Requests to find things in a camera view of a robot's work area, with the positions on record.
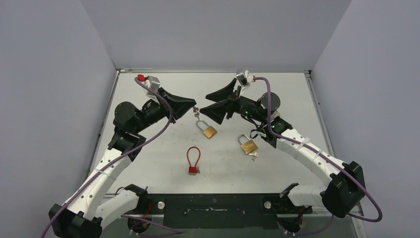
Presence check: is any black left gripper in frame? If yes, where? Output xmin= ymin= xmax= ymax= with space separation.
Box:
xmin=133 ymin=87 xmax=197 ymax=133

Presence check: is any small key bunch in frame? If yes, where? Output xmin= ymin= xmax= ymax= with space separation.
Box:
xmin=193 ymin=107 xmax=200 ymax=120

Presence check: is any brass padlock long shackle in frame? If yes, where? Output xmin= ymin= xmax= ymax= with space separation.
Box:
xmin=196 ymin=119 xmax=217 ymax=139

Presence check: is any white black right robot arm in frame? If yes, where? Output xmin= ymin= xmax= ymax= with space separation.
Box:
xmin=200 ymin=78 xmax=365 ymax=218

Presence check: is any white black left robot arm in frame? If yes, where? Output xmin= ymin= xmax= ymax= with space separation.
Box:
xmin=49 ymin=88 xmax=196 ymax=238

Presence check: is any brass padlock with key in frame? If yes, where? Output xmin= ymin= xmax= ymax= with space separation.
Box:
xmin=237 ymin=134 xmax=258 ymax=162

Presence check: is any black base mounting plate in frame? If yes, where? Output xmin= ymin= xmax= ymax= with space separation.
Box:
xmin=127 ymin=193 xmax=312 ymax=230

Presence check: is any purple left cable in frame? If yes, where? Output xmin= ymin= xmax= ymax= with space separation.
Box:
xmin=40 ymin=77 xmax=182 ymax=238

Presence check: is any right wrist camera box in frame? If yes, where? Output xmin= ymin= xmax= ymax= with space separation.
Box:
xmin=235 ymin=68 xmax=255 ymax=89

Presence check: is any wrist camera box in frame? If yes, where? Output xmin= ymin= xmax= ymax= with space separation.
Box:
xmin=135 ymin=74 xmax=160 ymax=102
xmin=235 ymin=68 xmax=255 ymax=89

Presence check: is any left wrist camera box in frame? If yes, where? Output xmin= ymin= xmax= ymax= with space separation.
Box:
xmin=135 ymin=74 xmax=160 ymax=102

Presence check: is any red cable padlock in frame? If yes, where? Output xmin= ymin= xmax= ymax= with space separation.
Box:
xmin=186 ymin=146 xmax=201 ymax=176

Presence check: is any aluminium table edge rail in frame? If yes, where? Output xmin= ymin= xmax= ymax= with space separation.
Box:
xmin=303 ymin=70 xmax=335 ymax=156

